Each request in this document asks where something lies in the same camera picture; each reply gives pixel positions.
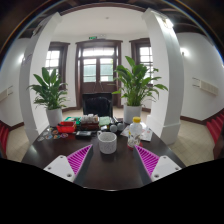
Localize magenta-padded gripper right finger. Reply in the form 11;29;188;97
132;144;183;188

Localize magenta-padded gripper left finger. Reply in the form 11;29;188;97
43;143;95;188

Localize clear bottle with yellow cap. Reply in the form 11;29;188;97
127;116;144;149

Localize flat round red coaster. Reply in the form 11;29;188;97
125;142;144;151

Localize printed paper sheets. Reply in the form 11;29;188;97
120;124;154;143

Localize red plastic basket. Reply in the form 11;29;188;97
55;120;77;134

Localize flat black case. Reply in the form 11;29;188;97
74;130;93;140

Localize dark box of packets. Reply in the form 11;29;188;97
79;113;100;132

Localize green plant in white pot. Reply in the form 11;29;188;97
111;55;169;125
27;66;69;128

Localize white speckled mug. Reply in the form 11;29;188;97
96;130;118;155

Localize green folded cloth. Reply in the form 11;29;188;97
98;115;112;127

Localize red carpeted staircase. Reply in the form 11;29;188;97
205;111;224;145
0;120;10;158

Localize black office chair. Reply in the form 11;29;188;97
82;92;114;118

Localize brown glazed double door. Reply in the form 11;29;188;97
74;38;124;108

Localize brown framed window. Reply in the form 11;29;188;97
129;37;154;84
46;41;71;91

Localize white wall radiator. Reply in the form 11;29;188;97
0;84;15;103
192;77;220;97

